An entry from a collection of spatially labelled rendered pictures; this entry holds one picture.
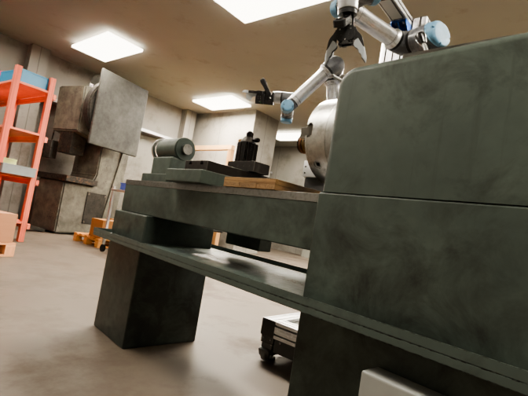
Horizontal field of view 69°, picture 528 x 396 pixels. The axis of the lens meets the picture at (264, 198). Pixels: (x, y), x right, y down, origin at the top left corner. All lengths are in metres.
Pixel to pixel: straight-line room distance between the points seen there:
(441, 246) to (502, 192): 0.17
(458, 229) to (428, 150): 0.21
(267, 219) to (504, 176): 0.77
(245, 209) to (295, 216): 0.26
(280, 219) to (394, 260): 0.48
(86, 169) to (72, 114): 1.02
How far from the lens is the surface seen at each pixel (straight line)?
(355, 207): 1.11
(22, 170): 5.66
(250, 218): 1.47
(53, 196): 7.37
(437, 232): 1.00
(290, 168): 12.01
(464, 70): 1.09
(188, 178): 1.74
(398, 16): 2.46
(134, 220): 2.19
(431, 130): 1.06
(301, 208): 1.30
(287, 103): 2.30
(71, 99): 7.65
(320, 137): 1.33
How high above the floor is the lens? 0.74
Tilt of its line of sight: 4 degrees up
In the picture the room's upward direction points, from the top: 9 degrees clockwise
